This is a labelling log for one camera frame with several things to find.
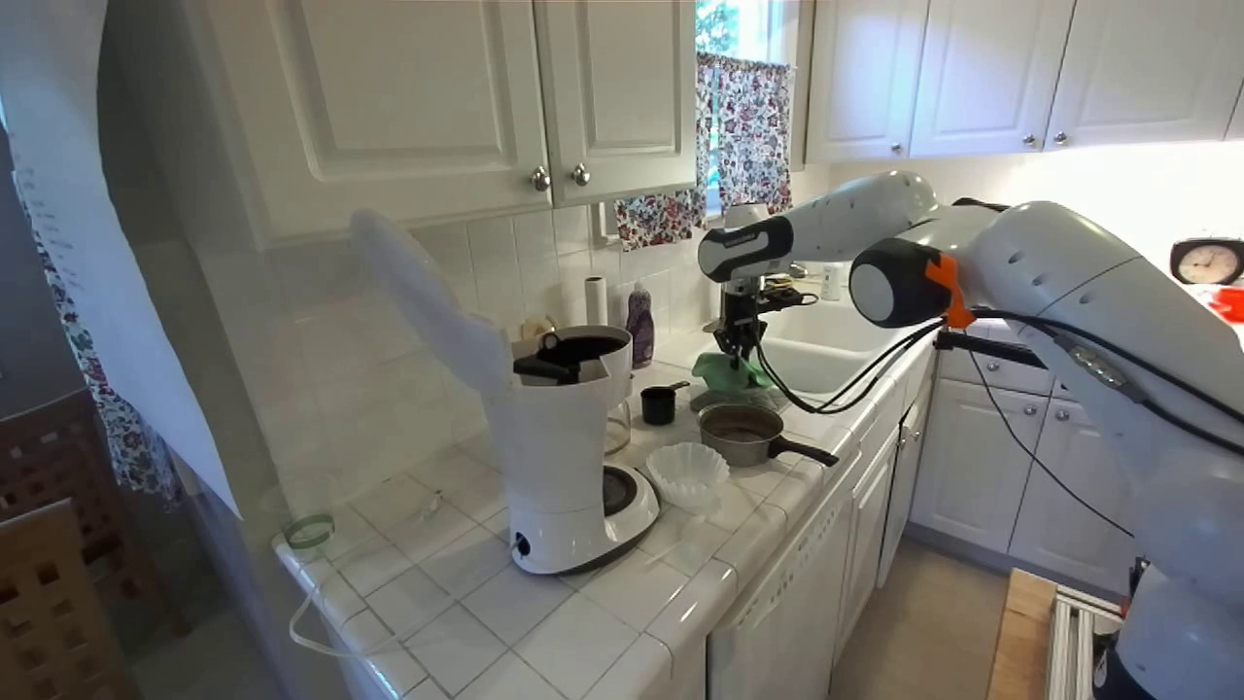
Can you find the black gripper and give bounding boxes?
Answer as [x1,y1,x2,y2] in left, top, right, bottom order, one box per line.
[710,284,813,359]

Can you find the green cloth covered lid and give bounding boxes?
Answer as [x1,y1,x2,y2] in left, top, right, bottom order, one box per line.
[691,351,773,393]

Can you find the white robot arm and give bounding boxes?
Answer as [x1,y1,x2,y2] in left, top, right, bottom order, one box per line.
[698,171,1244,700]

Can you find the grey metal pan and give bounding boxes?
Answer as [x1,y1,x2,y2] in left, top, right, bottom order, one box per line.
[698,403,835,465]

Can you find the white kitchen sink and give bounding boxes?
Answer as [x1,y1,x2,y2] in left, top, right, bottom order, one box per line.
[760,302,912,397]

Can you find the purple bottle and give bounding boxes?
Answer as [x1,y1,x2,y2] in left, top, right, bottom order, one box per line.
[625,284,653,368]

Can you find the small black measuring cup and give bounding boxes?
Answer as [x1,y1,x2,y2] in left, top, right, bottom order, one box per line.
[640,381,680,428]

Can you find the white paper towel roll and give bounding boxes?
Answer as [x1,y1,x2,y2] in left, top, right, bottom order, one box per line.
[583,273,609,327]

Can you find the clear plastic bowl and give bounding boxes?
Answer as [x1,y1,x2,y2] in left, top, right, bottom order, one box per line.
[646,445,729,511]

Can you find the floral curtain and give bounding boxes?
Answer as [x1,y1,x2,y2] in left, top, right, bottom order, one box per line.
[603,54,793,247]

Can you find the white coffee maker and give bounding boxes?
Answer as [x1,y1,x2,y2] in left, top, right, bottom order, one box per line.
[348,209,664,579]

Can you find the white upper cabinet door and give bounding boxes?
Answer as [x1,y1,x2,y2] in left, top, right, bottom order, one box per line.
[198,0,552,241]

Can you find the green rubber band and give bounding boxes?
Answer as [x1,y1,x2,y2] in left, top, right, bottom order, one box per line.
[282,512,335,547]

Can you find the red object on counter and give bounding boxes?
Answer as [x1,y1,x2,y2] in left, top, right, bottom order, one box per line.
[1208,286,1244,323]

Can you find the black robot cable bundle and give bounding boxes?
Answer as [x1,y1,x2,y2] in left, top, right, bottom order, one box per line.
[748,308,1244,457]

